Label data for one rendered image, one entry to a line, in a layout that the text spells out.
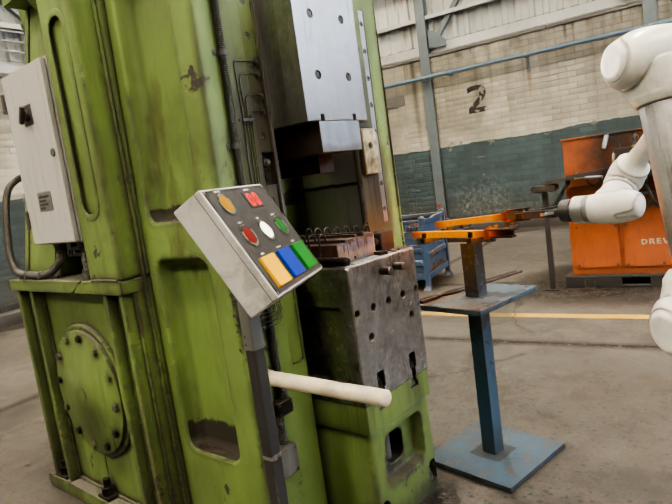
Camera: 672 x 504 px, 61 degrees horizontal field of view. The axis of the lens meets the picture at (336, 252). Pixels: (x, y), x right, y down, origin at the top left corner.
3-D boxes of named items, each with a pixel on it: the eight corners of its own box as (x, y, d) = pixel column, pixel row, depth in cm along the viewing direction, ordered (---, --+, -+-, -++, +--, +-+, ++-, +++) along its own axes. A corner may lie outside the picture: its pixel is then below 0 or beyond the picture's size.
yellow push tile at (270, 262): (293, 278, 127) (273, 251, 127) (281, 285, 119) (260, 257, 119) (287, 282, 128) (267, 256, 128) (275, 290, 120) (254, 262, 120)
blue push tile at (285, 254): (306, 270, 136) (287, 245, 136) (296, 276, 129) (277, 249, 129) (301, 274, 137) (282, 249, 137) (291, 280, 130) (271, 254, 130)
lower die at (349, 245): (376, 253, 193) (372, 229, 192) (339, 265, 178) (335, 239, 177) (288, 256, 220) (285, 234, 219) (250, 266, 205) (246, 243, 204)
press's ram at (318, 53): (382, 120, 197) (367, 0, 192) (308, 121, 168) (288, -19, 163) (295, 138, 224) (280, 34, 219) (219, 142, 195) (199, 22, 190)
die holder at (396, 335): (428, 366, 205) (413, 245, 200) (366, 407, 177) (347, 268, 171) (314, 352, 242) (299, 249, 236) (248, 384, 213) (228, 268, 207)
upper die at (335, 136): (362, 149, 188) (358, 120, 187) (323, 152, 173) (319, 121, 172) (275, 164, 215) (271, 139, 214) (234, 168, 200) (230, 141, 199)
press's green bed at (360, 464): (441, 486, 211) (427, 367, 205) (385, 544, 183) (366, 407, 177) (329, 455, 247) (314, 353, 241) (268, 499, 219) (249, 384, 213)
